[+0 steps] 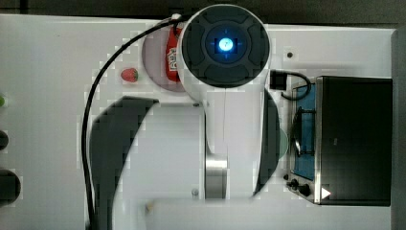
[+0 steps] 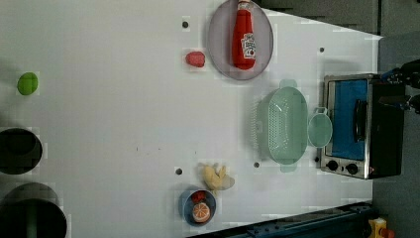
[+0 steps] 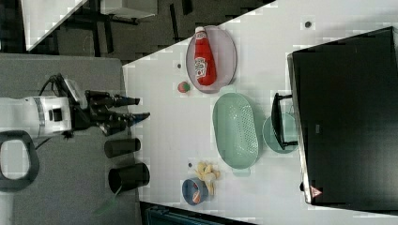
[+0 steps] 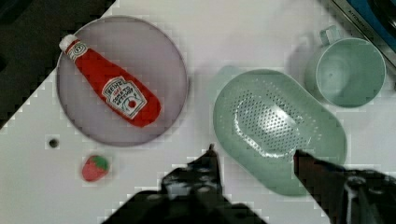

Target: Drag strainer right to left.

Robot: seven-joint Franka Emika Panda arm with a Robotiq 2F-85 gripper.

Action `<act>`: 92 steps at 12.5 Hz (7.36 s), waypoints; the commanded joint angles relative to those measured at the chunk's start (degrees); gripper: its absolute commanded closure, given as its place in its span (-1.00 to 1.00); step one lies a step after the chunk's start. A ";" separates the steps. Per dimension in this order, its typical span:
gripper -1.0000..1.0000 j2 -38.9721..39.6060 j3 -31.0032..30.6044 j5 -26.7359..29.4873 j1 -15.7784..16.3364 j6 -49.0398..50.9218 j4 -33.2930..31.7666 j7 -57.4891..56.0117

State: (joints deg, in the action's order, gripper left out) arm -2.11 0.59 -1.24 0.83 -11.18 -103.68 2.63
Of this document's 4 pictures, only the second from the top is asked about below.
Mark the blue metal frame rail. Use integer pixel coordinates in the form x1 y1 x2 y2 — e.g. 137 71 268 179
189 202 377 238

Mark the blue bowl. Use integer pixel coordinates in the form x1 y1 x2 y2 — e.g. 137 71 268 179
178 189 217 227

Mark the red toy strawberry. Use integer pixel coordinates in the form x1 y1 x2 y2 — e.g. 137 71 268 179
185 52 205 67

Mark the red ketchup bottle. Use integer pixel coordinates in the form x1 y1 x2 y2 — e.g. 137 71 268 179
231 0 256 70

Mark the black round container upper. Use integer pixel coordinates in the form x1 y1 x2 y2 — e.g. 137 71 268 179
0 128 43 175

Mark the black round container lower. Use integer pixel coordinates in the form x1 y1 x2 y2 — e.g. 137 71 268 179
0 182 67 238

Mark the small red toy fruit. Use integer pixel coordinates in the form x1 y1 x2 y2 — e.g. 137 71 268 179
191 190 206 203

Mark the small mint green cup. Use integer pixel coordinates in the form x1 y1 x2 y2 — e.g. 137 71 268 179
307 107 333 148

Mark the silver toaster oven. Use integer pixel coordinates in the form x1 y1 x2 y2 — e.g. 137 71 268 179
320 73 405 179

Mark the grey round plate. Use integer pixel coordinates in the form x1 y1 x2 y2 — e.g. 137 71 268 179
207 0 273 80

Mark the orange slice toy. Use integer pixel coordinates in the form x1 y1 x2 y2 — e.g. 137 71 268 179
192 202 211 223

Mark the green toy lime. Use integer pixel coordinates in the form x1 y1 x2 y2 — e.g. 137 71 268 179
17 72 39 95

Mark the yellow toy banana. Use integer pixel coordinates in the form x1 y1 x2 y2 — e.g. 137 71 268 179
201 166 235 193

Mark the black round container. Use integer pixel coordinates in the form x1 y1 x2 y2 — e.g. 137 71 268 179
0 182 67 238
0 128 43 175

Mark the mint green plastic strainer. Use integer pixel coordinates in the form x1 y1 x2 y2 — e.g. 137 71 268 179
256 79 308 173

